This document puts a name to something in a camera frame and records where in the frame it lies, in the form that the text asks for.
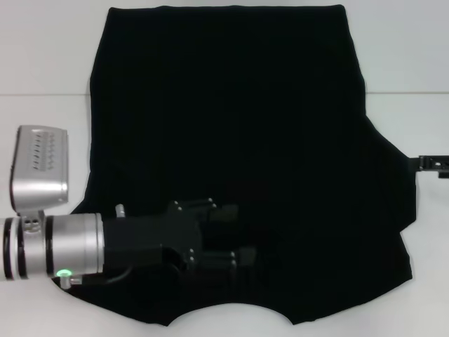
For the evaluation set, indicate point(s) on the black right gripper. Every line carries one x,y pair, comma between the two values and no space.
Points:
441,163

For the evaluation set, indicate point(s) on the black shirt with FREE print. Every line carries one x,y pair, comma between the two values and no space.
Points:
245,123

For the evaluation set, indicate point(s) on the white and silver left robot arm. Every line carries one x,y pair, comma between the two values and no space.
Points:
70,245

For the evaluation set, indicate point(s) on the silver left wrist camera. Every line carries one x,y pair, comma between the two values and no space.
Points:
40,165

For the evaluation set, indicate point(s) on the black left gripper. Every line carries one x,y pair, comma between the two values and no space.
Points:
151,242

